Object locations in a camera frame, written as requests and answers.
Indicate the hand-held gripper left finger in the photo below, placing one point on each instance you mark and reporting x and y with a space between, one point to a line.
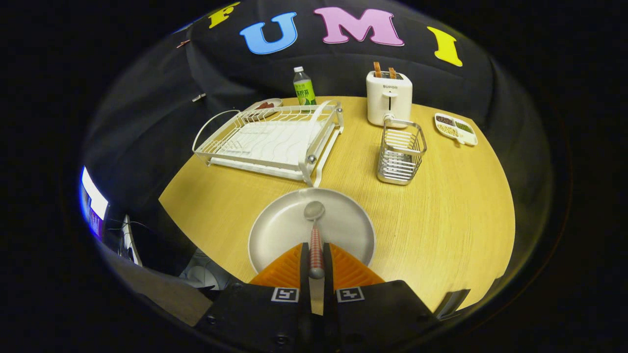
304 269

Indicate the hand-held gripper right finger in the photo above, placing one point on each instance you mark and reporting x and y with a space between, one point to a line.
328 274

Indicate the white plate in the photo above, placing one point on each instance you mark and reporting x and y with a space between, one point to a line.
284 230

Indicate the small plate with red food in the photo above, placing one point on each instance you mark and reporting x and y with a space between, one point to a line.
277 102

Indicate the red sliced food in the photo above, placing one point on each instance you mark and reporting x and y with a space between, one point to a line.
265 105

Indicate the white flat device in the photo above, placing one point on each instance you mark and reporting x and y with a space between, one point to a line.
128 240

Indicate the green label bottle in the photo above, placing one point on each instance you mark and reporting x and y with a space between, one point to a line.
304 90

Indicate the white toaster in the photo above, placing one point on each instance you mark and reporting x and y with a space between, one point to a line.
387 103

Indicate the white divided tray with beans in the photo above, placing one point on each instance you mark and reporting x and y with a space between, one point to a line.
458 128

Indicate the silver clip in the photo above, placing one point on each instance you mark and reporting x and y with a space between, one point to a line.
198 97

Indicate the black backdrop cloth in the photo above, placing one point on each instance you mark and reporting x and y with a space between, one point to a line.
147 122

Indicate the bright screen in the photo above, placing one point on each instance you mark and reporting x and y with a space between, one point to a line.
93 198

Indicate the copper clip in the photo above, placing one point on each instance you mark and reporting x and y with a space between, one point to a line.
183 43

